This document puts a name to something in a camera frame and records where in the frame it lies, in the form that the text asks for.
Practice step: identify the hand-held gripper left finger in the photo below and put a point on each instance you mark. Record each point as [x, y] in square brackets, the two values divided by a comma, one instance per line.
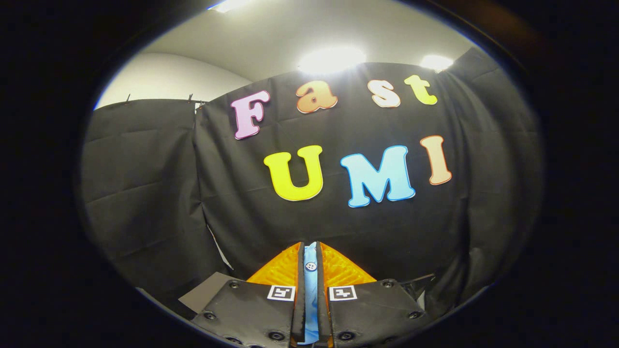
[300, 299]

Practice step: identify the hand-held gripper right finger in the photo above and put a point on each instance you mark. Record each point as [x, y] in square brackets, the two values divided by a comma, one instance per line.
[322, 309]

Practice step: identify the light blue polo shirt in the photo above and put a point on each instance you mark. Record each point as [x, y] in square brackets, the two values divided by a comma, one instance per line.
[311, 290]

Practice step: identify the grey cabinet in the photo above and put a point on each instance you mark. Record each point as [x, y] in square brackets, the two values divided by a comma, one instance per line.
[208, 292]

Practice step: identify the black backdrop cloth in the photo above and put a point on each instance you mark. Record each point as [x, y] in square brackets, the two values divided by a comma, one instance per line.
[242, 217]

